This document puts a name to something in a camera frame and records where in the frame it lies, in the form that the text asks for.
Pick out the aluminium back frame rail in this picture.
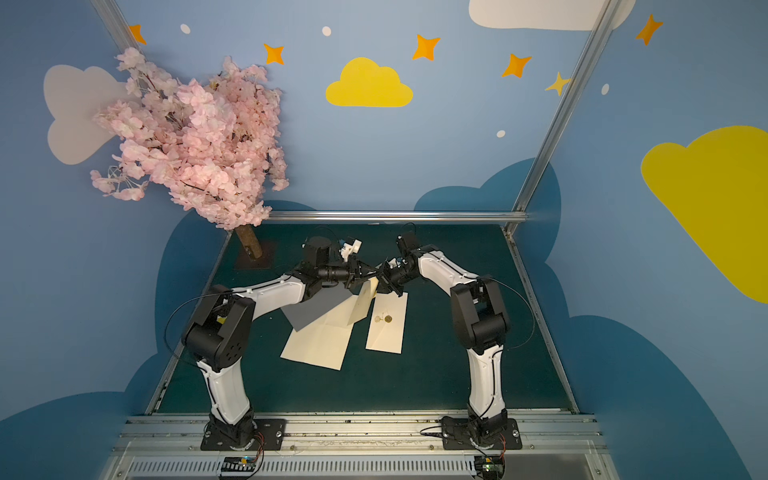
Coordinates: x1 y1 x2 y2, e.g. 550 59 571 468
267 210 527 224

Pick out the aluminium front rail platform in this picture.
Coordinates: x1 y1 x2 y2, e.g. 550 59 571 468
100 409 619 479

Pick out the cream paper sheet near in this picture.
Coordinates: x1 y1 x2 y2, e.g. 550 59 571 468
281 297 356 370

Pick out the green circuit board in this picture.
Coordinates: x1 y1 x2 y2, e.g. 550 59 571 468
218 456 263 480
473 456 505 480

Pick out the right green circuit board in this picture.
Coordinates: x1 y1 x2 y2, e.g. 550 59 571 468
473 456 505 480

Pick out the aluminium left corner post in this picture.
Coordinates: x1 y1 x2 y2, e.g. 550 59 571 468
90 0 140 52

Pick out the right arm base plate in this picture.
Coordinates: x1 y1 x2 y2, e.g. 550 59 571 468
440 415 523 451

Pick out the brown artificial tree trunk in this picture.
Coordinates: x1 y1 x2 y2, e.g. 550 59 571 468
234 225 263 261

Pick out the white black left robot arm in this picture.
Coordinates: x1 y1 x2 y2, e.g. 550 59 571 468
182 236 379 451

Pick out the aluminium corner post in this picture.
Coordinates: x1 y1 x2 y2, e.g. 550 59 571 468
90 0 140 52
504 0 624 239

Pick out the pink cherry blossom tree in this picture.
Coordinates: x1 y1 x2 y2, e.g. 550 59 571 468
90 48 289 231

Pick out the white envelope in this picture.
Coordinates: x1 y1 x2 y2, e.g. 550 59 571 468
366 293 408 354

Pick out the cream envelope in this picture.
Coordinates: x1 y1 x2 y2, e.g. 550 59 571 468
333 278 378 327

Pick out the grey envelope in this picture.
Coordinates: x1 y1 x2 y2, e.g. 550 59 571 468
281 285 353 331

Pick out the left green circuit board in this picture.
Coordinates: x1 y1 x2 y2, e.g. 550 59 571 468
218 456 263 480

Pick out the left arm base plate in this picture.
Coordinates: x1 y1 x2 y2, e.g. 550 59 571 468
200 416 287 452

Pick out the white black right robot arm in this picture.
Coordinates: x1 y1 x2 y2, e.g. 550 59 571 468
377 233 510 448

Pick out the dark metal tree base plate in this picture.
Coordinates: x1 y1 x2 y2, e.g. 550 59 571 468
234 241 278 270

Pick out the aluminium right corner post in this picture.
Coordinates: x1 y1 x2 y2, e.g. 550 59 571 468
504 0 624 239

